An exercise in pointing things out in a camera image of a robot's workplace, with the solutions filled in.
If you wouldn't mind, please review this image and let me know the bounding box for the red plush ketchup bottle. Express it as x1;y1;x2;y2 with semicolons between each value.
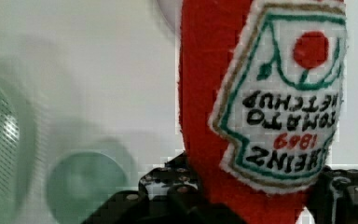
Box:
179;0;347;224

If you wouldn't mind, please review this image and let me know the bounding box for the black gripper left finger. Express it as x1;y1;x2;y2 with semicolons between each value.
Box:
81;153;246;224

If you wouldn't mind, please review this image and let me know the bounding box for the green oval strainer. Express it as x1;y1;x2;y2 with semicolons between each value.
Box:
0;77;35;224

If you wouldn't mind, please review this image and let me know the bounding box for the green mug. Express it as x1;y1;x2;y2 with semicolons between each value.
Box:
46;152;128;224

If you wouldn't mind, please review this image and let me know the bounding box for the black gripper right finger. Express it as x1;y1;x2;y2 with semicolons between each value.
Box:
306;166;358;224

